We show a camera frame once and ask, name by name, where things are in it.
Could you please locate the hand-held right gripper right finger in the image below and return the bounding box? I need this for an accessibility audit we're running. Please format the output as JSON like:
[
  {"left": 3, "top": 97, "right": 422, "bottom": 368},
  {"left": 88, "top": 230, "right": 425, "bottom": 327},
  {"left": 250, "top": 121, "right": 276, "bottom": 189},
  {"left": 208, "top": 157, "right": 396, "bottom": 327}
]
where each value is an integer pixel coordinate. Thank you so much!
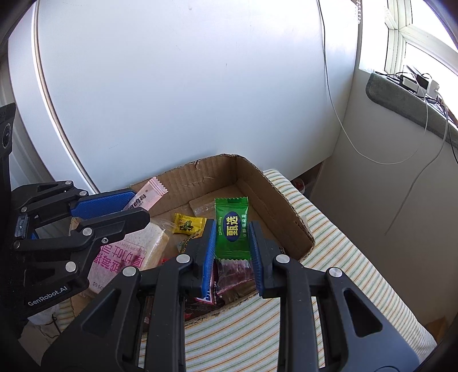
[{"left": 248, "top": 221, "right": 419, "bottom": 372}]

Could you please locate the dark brown snack packet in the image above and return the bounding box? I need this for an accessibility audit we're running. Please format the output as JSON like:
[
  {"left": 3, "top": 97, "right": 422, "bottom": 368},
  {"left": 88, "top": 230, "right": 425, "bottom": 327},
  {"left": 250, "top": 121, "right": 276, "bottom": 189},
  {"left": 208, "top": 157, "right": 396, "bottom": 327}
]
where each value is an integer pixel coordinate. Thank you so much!
[{"left": 184, "top": 263, "right": 225, "bottom": 322}]

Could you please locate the white power cable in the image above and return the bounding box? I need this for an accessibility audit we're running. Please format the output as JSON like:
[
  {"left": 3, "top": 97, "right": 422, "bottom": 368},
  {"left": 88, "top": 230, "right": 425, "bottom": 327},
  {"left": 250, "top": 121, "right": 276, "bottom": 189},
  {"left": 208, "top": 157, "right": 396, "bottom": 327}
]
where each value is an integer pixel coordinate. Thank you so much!
[{"left": 384, "top": 92, "right": 450, "bottom": 237}]

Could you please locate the yellow candy packet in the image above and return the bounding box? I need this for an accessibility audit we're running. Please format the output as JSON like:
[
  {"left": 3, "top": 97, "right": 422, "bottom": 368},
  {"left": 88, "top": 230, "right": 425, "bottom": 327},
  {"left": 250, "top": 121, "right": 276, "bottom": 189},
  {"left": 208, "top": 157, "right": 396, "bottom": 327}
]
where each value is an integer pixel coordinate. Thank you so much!
[{"left": 173, "top": 213, "right": 207, "bottom": 238}]

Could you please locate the grey windowsill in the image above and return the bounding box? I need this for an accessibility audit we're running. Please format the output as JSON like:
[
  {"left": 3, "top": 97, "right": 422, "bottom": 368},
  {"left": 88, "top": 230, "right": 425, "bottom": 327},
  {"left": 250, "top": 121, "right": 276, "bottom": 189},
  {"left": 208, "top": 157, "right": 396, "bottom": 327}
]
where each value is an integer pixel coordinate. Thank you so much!
[{"left": 366, "top": 72, "right": 458, "bottom": 149}]

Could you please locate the white power adapter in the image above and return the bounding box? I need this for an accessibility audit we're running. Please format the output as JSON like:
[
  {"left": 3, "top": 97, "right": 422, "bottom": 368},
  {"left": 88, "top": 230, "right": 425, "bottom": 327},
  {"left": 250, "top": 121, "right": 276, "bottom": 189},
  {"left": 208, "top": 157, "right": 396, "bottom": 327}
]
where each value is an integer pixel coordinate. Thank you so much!
[{"left": 400, "top": 73, "right": 441, "bottom": 97}]

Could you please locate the cardboard box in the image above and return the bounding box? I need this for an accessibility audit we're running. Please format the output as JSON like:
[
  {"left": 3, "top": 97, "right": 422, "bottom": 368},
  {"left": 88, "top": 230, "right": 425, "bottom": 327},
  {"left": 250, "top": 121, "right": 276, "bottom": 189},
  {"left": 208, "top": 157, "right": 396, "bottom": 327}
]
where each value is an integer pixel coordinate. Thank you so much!
[{"left": 68, "top": 154, "right": 315, "bottom": 326}]

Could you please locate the thin white cord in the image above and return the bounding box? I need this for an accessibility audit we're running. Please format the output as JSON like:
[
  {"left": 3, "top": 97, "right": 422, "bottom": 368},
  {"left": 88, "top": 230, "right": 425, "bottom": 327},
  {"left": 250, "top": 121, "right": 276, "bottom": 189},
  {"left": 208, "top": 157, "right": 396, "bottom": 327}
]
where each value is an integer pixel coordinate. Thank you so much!
[{"left": 317, "top": 0, "right": 430, "bottom": 166}]

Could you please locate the clear packet of red dates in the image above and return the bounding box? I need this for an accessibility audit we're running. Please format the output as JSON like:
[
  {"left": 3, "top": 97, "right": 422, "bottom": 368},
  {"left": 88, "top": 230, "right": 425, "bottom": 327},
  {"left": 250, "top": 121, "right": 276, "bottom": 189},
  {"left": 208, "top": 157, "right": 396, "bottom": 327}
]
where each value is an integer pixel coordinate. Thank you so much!
[{"left": 215, "top": 258, "right": 256, "bottom": 294}]

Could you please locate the black cable on windowsill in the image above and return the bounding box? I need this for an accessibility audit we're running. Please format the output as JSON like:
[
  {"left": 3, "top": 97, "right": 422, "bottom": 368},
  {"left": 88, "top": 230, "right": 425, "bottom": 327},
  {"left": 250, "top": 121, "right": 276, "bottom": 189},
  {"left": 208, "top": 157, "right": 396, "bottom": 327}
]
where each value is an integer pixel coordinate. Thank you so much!
[{"left": 374, "top": 64, "right": 458, "bottom": 126}]

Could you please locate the sandwich bread packet pink label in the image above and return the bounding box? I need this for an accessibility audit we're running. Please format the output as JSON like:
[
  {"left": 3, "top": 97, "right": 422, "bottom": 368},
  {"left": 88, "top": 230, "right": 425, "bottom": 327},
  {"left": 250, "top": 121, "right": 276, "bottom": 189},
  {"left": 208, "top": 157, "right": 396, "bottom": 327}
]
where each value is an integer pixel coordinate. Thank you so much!
[{"left": 70, "top": 216, "right": 170, "bottom": 294}]

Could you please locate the striped tablecloth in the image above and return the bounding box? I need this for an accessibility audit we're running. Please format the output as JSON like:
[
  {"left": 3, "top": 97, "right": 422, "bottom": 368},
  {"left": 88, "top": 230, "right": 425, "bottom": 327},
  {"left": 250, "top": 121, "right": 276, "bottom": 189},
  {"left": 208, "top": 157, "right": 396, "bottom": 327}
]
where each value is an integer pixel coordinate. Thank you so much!
[{"left": 138, "top": 169, "right": 439, "bottom": 372}]

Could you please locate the white window frame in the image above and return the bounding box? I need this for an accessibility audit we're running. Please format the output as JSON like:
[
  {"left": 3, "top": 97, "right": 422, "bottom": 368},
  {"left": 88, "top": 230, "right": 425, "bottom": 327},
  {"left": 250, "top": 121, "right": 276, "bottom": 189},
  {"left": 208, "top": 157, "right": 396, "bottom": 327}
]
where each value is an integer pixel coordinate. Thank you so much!
[{"left": 384, "top": 0, "right": 458, "bottom": 77}]

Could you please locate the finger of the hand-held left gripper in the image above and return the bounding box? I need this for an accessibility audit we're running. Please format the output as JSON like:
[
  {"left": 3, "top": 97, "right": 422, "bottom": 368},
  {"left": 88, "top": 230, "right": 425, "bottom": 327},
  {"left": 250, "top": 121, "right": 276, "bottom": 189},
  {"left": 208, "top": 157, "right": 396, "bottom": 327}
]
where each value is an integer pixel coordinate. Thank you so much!
[
  {"left": 12, "top": 180, "right": 137, "bottom": 223},
  {"left": 14, "top": 208, "right": 151, "bottom": 277}
]

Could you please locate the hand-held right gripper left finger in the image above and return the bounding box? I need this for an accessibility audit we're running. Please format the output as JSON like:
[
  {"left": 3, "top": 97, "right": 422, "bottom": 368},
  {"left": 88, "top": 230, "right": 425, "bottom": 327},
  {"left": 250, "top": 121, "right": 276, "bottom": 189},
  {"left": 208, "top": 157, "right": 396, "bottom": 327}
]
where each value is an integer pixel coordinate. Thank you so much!
[{"left": 41, "top": 219, "right": 217, "bottom": 372}]

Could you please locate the green candy packet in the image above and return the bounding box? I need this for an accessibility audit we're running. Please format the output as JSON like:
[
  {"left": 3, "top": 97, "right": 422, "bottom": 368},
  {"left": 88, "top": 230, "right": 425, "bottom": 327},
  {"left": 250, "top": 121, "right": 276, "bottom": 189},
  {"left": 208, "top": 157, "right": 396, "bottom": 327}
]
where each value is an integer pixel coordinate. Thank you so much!
[{"left": 214, "top": 196, "right": 251, "bottom": 261}]

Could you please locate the pink candy packet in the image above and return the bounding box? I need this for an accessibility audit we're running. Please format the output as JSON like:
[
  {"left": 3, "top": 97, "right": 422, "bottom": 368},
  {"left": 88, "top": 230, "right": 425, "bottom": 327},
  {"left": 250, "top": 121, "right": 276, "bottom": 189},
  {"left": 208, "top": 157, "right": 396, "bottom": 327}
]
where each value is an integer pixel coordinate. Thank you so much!
[{"left": 123, "top": 177, "right": 169, "bottom": 212}]

